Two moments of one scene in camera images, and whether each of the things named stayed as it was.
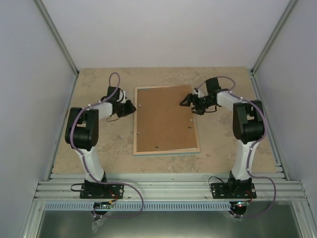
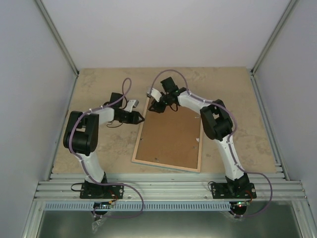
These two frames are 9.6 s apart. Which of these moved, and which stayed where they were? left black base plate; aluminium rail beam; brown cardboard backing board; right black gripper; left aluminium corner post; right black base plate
Moved: brown cardboard backing board; right black gripper
Stayed: left aluminium corner post; aluminium rail beam; right black base plate; left black base plate
